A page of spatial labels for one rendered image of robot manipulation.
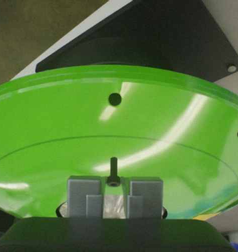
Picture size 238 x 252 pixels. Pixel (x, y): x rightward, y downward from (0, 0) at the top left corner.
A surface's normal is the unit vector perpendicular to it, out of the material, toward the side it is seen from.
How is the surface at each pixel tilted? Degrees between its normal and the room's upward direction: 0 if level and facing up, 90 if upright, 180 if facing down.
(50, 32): 0
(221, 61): 0
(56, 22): 0
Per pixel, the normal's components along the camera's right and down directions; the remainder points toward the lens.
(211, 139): 0.22, 0.57
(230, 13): 0.00, 0.83
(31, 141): -0.18, 0.57
